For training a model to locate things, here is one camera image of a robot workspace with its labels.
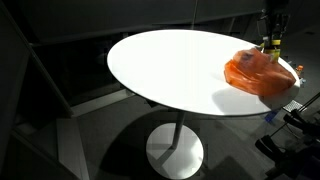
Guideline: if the black tripod stand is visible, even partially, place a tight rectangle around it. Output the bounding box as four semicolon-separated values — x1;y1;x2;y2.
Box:
255;93;320;180

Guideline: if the blue object on floor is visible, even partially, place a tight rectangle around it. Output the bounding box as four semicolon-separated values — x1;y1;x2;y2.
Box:
265;111;278;122

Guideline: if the white table pedestal base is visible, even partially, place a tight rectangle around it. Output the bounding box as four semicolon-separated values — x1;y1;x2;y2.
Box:
146;112;204;180

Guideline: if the checkerboard calibration card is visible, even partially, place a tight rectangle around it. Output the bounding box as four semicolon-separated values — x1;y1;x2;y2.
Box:
283;100;304;112

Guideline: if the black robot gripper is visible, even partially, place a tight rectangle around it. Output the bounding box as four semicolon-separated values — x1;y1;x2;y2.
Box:
263;10;290;40

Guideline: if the orange plastic bag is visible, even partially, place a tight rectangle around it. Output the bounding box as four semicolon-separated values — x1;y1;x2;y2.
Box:
224;48;296;96

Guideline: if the small orange-capped bottle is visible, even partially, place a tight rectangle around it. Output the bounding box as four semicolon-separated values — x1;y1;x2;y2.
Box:
295;65;304;78

